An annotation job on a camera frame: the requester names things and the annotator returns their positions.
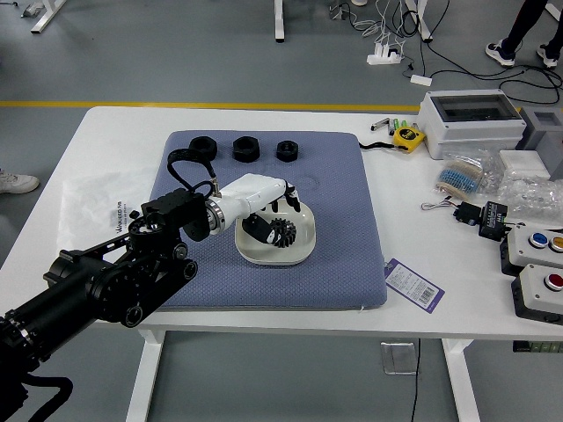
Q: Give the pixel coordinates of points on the small grey plastic box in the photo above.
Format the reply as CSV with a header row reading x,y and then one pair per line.
x,y
550,145

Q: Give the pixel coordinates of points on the person with white shoes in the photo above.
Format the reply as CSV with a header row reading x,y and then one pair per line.
x,y
523,22

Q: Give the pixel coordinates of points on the white plastic bag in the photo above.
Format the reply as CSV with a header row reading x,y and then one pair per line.
x,y
92,206

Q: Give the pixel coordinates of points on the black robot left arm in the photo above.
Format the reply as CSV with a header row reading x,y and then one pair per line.
x,y
97,290

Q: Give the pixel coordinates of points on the button box blue and yellow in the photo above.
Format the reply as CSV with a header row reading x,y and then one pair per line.
x,y
528,255

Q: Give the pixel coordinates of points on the clear plastic holder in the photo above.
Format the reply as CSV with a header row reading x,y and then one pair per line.
x,y
398,358

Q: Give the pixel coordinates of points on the small black hex nut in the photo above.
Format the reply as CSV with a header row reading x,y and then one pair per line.
x,y
281,156

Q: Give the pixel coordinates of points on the silver pen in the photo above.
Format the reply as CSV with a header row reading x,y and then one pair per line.
x,y
380,125

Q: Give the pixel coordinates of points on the white power adapter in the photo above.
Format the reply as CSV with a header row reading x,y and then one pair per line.
x,y
421,79

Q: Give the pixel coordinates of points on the white square dish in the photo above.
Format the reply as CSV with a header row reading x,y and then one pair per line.
x,y
305,233

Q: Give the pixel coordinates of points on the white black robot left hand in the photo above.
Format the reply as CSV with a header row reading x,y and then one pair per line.
x,y
255,189

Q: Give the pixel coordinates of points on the clear plastic bag of parts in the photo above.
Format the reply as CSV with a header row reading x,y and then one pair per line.
x,y
532,195

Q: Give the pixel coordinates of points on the white desk leg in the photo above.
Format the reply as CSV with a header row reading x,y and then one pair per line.
x,y
280,22
424,22

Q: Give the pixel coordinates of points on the big black gear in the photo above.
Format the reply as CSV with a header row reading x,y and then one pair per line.
x,y
288,237

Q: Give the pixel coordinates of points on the white table leg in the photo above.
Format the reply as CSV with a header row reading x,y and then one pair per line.
x,y
145,378
462,382

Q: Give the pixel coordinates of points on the white power strip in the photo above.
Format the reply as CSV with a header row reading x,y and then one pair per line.
x,y
382,58

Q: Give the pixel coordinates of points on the bag of blue resistors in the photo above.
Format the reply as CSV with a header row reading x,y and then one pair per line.
x,y
462,176

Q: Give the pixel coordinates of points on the white flat box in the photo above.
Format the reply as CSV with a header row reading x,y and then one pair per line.
x,y
523,162

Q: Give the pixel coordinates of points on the button box with red button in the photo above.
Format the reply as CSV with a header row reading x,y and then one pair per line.
x,y
536,294

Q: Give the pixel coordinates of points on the white desk foot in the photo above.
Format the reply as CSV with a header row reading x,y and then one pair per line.
x,y
46,15

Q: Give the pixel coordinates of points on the black electronic module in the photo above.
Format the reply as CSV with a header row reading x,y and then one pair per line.
x,y
492,222

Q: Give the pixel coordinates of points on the blue-grey cushion mat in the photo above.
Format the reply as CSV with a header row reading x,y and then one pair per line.
x,y
308,176

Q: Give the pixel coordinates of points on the purple and white tag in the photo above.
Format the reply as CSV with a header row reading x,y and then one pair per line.
x,y
413,285

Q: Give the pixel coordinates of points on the big black hex nut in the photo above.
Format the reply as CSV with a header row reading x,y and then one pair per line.
x,y
239,154
195,143

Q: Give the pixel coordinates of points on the grey enclosure with clear lid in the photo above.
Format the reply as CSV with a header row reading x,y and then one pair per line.
x,y
466,132

